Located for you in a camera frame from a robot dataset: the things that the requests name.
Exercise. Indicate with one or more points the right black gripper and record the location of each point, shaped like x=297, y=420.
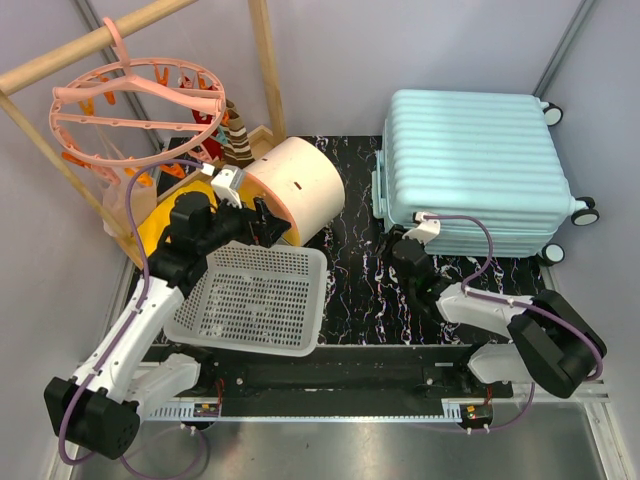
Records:
x=393, y=235

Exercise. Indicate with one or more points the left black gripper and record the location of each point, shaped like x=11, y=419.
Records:
x=268, y=229

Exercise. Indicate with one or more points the light blue ribbed suitcase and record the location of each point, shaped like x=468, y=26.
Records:
x=486, y=163

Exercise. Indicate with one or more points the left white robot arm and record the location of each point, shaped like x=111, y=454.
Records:
x=98, y=408

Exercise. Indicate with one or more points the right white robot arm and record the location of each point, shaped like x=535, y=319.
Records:
x=551, y=345

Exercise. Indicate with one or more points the pink toy washing machine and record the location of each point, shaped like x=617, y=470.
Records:
x=298, y=184

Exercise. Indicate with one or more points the black marble pattern mat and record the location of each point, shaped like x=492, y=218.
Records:
x=364, y=303

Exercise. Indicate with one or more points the brown striped sock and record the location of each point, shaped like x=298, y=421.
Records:
x=237, y=150

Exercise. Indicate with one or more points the white perforated plastic basket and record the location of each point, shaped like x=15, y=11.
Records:
x=257, y=300

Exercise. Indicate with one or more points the red hanging sock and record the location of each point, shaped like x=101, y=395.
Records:
x=213, y=148

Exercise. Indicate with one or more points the yellow cloth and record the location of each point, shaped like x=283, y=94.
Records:
x=152, y=227

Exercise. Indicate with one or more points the translucent plastic bag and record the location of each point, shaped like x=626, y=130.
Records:
x=143, y=198

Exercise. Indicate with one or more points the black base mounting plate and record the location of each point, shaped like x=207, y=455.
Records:
x=340, y=382

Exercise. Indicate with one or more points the pink round clip hanger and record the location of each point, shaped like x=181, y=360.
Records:
x=136, y=94

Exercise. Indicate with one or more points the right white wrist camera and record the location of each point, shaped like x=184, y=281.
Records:
x=427, y=227

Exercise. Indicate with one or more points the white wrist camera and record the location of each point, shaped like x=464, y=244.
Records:
x=225, y=185
x=427, y=227

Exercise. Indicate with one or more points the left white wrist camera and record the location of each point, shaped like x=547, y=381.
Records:
x=225, y=185

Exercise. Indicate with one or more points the wooden clothes rack frame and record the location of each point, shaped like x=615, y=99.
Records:
x=55, y=60

